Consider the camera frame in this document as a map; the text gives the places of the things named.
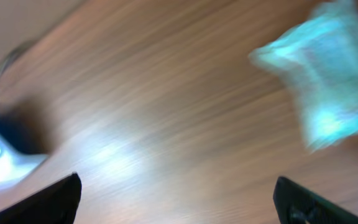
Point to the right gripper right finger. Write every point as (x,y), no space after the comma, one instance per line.
(298,205)

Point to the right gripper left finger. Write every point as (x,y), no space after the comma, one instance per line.
(55,204)

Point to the teal tissue pack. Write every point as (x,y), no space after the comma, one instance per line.
(318,62)

